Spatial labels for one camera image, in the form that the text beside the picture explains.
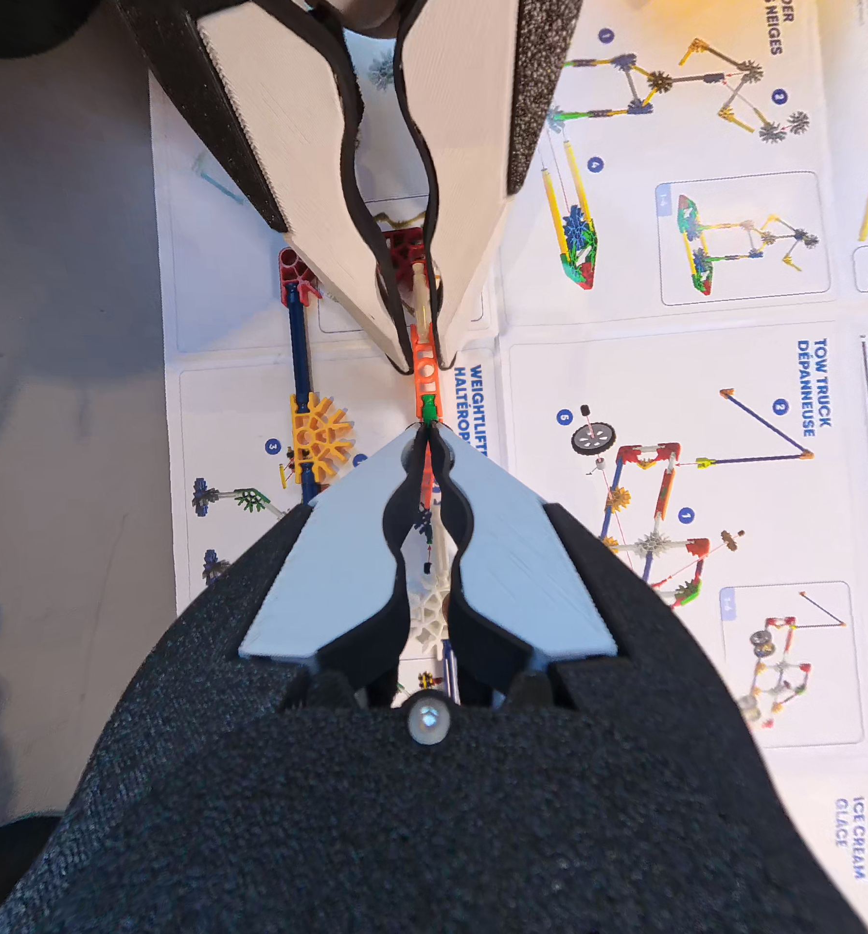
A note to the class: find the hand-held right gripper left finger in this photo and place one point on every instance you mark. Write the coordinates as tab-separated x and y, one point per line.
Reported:
331	576

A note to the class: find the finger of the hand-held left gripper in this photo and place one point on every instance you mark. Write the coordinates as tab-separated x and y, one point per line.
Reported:
295	146
470	131

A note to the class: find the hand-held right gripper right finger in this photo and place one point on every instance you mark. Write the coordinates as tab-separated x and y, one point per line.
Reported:
528	576

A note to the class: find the blue toy rod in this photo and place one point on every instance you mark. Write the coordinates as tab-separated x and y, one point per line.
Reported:
448	668
301	346
310	490

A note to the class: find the white toy rod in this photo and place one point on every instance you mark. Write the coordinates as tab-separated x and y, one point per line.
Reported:
420	299
442	544

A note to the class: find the white snowflake connector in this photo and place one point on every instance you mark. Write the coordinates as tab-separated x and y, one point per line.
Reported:
430	616

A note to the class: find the red toy connector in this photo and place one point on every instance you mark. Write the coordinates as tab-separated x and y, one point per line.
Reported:
404	252
299	274

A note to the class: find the yellow toy connector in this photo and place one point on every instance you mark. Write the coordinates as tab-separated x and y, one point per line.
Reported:
318	438

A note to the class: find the green toy clip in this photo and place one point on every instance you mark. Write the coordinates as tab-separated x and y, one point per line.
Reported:
428	408

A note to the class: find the orange toy bar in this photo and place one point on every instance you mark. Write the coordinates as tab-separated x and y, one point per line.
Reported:
425	376

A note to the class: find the white instruction sheet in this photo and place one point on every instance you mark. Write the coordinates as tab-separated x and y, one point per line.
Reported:
660	328

